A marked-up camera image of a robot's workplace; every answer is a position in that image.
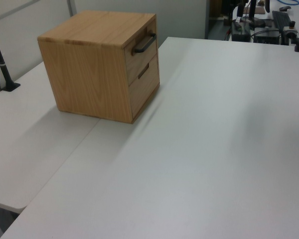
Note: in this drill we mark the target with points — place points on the black keyboard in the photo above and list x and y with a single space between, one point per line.
281 18

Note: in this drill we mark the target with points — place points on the wooden drawer with cutout grip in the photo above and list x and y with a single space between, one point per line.
145 87

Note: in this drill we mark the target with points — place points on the wooden drawer cabinet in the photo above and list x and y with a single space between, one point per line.
89 67

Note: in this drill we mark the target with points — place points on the black computer mouse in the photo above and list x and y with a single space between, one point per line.
284 8

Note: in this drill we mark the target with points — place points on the black monitor stand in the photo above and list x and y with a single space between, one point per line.
254 17

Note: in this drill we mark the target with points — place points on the black electronics box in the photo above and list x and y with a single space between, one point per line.
240 31

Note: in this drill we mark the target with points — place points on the emergency stop button box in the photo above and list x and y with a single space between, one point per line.
289 31

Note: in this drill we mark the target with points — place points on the black camera stand pole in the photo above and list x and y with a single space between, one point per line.
0 62

